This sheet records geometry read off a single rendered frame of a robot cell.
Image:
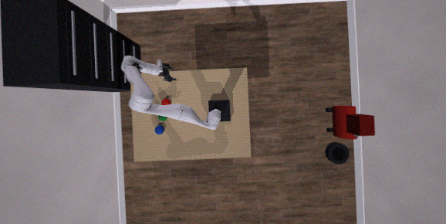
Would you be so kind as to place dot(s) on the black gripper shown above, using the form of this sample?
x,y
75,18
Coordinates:
x,y
165,73

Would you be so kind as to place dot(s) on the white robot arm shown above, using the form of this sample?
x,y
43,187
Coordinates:
x,y
142,96

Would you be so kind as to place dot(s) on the red bell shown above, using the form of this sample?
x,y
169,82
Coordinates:
x,y
165,102

